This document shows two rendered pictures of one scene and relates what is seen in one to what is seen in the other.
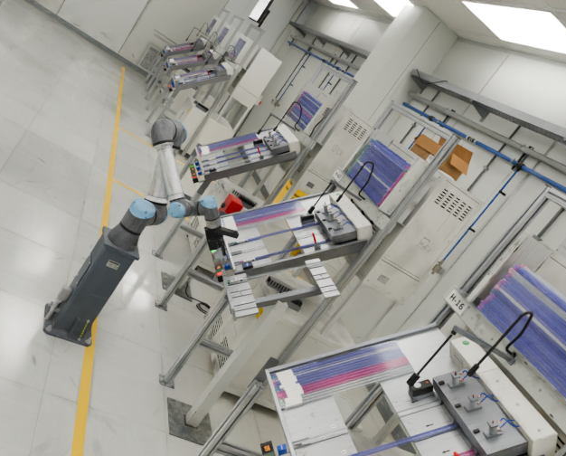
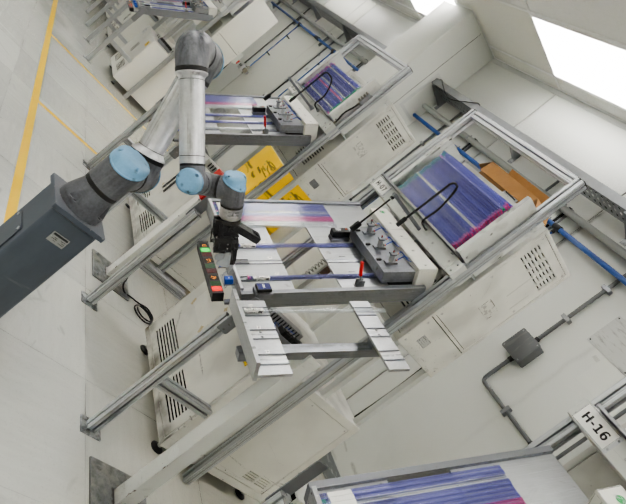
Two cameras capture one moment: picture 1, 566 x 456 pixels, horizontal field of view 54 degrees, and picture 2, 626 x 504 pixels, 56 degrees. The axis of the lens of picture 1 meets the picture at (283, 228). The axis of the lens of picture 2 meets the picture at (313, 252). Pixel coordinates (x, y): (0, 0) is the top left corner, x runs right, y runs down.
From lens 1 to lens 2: 0.95 m
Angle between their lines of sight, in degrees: 13
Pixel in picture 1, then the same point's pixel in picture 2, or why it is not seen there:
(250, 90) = (231, 43)
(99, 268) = (33, 240)
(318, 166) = (331, 164)
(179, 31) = not seen: outside the picture
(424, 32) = (461, 39)
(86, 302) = not seen: outside the picture
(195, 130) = (150, 71)
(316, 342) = (312, 405)
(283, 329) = not seen: hidden behind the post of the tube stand
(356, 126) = (391, 126)
